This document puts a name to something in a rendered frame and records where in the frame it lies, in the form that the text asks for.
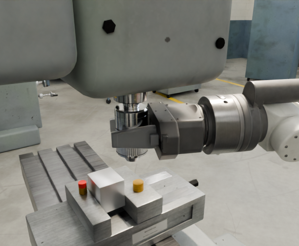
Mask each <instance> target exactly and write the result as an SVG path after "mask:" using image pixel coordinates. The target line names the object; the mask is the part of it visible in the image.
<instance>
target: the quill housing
mask: <svg viewBox="0 0 299 246"><path fill-rule="evenodd" d="M72 1H73V13H74V23H75V34H76V45H77V62H76V64H75V66H74V68H73V70H72V71H71V72H70V73H69V74H68V75H66V76H65V77H62V78H60V79H61V80H63V81H64V82H66V83H67V84H69V85H70V86H71V87H73V88H74V89H76V90H77V91H78V92H80V93H81V94H83V95H85V96H88V97H90V98H94V99H104V98H111V97H117V96H123V95H130V94H136V93H143V92H150V91H156V90H162V89H169V88H176V87H182V86H188V85H195V84H202V83H207V82H210V81H213V80H215V79H216V78H217V77H219V76H220V75H221V74H222V72H223V70H224V68H225V64H226V59H227V49H228V39H229V29H230V18H231V8H232V0H72Z"/></svg>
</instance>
